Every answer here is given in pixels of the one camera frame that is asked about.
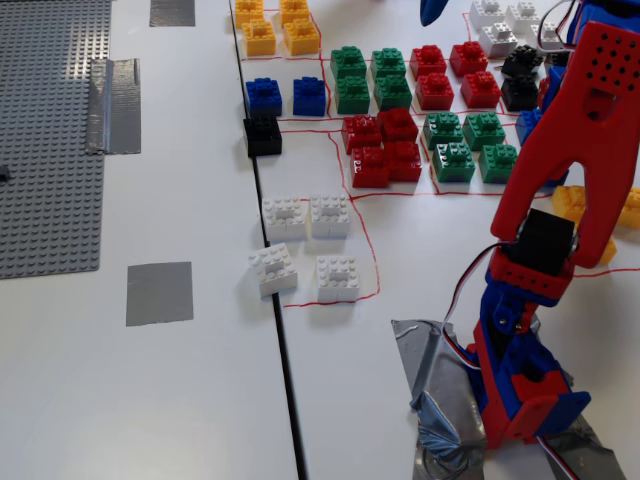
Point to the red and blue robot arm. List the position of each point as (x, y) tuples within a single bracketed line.
[(550, 150)]

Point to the blue brick block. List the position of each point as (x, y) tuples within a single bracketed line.
[(527, 127), (263, 97), (309, 97)]

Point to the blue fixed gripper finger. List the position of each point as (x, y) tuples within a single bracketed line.
[(432, 10)]

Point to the long silver duct tape strip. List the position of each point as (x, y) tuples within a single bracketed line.
[(120, 110)]

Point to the white brick block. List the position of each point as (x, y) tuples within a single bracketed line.
[(284, 220), (272, 272), (330, 217), (487, 12), (522, 15), (337, 280), (552, 37), (497, 40)]

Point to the green brick block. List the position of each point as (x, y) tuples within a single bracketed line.
[(442, 131), (348, 62), (496, 165), (353, 97), (392, 95), (388, 62), (484, 132), (452, 162)]

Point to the black brick block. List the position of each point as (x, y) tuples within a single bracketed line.
[(520, 95), (522, 60), (262, 137)]

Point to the grey studded baseplate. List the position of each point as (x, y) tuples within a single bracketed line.
[(45, 150)]

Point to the crumpled silver duct tape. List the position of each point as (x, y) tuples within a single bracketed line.
[(440, 400)]

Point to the short grey duct tape piece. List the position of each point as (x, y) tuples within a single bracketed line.
[(172, 12)]

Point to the square grey tape marker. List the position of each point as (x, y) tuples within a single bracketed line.
[(160, 295)]

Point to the red and blue robot base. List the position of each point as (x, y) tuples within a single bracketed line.
[(530, 400)]

